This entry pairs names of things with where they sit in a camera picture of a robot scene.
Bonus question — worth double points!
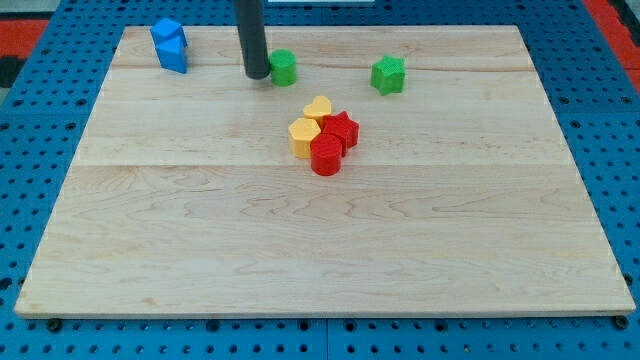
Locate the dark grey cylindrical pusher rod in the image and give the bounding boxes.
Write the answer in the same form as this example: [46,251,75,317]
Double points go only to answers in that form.
[233,0,270,80]

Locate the green cylinder block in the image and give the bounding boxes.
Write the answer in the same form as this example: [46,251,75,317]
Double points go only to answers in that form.
[269,49,297,87]

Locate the red star block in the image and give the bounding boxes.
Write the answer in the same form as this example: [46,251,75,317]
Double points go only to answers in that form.
[323,111,360,157]

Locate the green star block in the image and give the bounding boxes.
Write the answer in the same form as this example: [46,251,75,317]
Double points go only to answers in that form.
[370,54,406,96]

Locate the blue cube block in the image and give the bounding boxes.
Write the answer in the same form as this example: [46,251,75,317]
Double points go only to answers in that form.
[150,18,188,47]

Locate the blue triangle block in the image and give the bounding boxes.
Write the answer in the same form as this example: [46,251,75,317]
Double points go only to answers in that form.
[155,37,187,74]

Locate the yellow heart block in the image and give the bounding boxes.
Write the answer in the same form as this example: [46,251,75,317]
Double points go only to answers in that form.
[303,95,332,128]

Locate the yellow pentagon block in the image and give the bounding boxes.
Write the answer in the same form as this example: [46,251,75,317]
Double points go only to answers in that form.
[288,118,321,159]

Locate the red cylinder block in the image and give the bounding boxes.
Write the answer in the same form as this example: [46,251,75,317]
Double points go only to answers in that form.
[310,134,342,176]

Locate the light wooden board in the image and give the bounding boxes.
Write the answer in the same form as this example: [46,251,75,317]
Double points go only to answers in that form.
[15,26,636,319]

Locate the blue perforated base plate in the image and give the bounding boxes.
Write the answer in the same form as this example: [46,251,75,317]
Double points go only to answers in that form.
[1,1,639,359]

